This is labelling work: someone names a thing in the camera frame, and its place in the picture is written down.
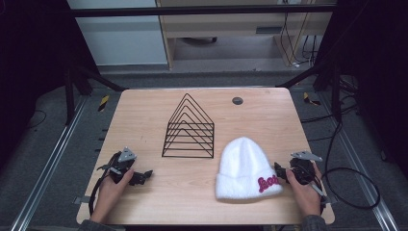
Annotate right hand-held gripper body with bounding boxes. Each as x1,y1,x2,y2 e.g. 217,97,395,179
282,150,328,197

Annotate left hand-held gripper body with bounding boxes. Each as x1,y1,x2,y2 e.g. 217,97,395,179
96,146,139,186

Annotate white knit beanie hat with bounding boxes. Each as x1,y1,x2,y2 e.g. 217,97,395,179
214,137,285,201

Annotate person's right hand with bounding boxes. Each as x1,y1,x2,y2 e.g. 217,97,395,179
285,163,323,218

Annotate person's left hand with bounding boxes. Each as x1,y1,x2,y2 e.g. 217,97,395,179
89,168,136,224

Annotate yellow black striped tape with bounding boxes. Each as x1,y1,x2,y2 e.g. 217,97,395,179
97,93,111,113
302,91,322,107

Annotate black metal stand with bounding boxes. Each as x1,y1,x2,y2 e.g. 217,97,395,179
274,60,344,123
63,64,129,127

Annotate dark curtain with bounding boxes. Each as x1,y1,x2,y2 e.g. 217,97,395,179
0,0,100,167
316,0,408,181

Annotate white cabinet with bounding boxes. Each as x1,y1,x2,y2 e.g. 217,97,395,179
66,0,168,67

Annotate light wooden desk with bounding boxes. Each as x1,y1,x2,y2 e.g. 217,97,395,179
155,0,337,70

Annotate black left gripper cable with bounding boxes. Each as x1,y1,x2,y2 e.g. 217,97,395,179
88,153,120,217

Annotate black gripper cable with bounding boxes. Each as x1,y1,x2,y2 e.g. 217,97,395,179
88,153,120,217
321,119,382,211

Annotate grey metal table bracket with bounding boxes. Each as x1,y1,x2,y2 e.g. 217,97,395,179
72,195,91,206
322,194,339,206

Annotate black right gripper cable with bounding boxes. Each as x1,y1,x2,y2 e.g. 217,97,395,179
321,119,382,211

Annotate black wire file rack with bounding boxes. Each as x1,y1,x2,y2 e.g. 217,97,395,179
161,92,216,160

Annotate aluminium floor rail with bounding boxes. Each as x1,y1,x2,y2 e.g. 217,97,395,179
9,96,89,231
320,91,401,231

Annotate black cables on floor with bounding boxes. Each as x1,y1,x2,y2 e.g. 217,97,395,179
300,76,362,142

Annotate thin black floor cable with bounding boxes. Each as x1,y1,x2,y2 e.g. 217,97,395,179
26,109,48,130

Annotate hanging cables under desk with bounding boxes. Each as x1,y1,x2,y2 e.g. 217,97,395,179
279,12,319,69

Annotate black horizontal frame bar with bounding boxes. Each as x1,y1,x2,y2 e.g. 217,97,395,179
68,4,337,18

